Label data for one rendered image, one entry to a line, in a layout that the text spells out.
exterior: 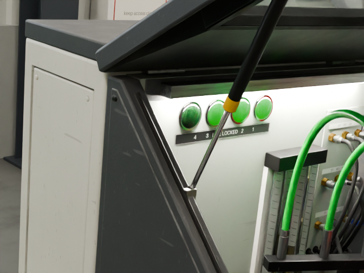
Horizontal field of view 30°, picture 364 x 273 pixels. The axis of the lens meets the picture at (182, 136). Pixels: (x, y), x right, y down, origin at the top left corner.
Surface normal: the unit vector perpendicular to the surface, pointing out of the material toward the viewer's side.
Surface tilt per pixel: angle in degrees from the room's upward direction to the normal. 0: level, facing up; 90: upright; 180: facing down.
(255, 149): 90
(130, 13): 90
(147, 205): 90
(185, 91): 90
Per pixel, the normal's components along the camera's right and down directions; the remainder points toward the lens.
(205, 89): 0.63, 0.26
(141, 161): -0.77, 0.10
